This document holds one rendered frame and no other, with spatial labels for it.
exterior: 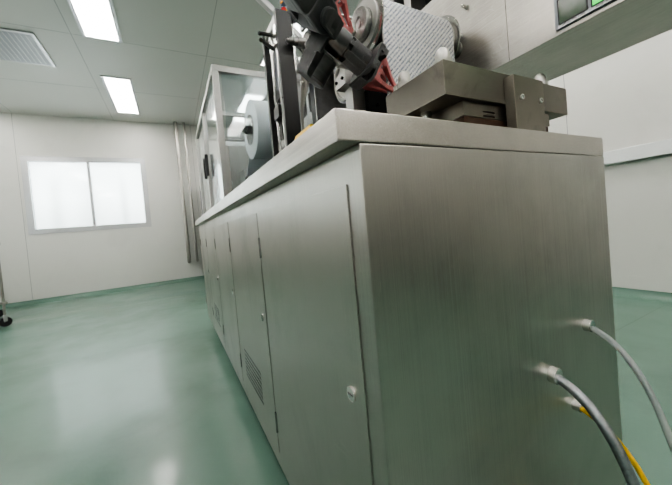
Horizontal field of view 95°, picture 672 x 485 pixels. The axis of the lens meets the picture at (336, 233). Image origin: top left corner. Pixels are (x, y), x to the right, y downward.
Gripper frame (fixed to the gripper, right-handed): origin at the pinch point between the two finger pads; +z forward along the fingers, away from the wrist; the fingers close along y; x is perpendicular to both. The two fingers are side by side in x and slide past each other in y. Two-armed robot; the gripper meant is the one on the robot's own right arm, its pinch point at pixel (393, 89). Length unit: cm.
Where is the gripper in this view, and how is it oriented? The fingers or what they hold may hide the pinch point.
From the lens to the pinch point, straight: 81.5
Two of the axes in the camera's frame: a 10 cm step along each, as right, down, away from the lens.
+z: 8.0, 4.3, 4.2
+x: 3.7, -9.0, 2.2
